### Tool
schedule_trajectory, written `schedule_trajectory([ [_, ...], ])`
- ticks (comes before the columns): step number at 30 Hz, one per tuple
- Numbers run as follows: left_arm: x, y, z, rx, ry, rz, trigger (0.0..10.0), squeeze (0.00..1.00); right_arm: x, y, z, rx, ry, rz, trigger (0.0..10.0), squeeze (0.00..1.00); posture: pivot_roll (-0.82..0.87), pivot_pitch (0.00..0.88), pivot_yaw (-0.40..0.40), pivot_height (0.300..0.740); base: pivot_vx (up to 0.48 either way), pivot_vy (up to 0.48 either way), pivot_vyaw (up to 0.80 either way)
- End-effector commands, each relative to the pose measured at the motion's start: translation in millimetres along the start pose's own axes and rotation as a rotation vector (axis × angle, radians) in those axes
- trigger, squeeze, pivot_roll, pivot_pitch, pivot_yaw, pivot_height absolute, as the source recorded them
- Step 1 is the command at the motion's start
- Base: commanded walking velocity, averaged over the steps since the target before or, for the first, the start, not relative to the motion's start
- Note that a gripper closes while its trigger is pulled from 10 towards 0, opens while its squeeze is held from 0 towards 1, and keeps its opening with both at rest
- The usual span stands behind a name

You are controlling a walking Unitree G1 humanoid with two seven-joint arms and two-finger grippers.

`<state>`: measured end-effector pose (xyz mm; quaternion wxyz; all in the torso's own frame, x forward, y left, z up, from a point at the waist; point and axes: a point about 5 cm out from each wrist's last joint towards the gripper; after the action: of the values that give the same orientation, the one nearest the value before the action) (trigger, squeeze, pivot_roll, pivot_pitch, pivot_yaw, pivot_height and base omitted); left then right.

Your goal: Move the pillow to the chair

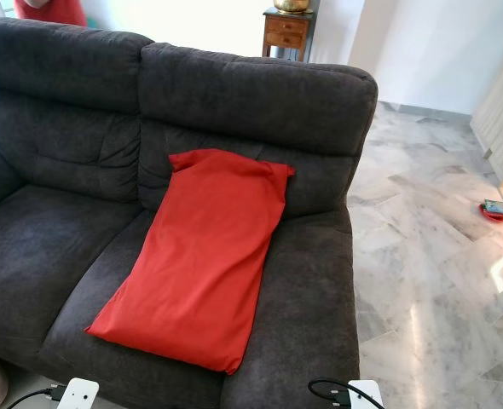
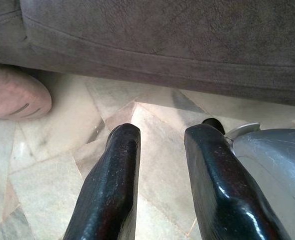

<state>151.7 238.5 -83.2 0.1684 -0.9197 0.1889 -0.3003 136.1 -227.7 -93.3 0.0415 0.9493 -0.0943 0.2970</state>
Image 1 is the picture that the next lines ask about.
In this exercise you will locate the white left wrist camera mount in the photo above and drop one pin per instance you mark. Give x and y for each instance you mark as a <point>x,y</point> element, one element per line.
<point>78,395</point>

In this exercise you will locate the dark grey fabric sofa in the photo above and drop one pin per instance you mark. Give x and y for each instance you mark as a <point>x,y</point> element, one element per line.
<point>64,256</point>

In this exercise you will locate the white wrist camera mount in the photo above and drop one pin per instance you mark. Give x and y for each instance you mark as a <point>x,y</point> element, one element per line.
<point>367,397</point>
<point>78,395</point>

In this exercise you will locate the small wooden side table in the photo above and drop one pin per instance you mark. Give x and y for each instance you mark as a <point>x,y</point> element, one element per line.
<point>286,34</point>

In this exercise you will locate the red rectangular pillow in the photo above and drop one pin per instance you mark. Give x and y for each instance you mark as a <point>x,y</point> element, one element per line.
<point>200,256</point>

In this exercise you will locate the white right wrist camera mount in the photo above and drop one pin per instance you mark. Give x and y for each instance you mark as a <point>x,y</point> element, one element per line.
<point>367,397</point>

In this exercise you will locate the brass bowl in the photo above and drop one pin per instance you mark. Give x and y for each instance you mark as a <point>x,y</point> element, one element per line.
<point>291,5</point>

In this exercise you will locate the red cloth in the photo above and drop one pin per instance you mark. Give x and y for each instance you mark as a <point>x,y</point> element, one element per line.
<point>51,10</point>

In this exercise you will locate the teal flat packet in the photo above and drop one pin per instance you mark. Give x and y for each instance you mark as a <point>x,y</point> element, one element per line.
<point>502,207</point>

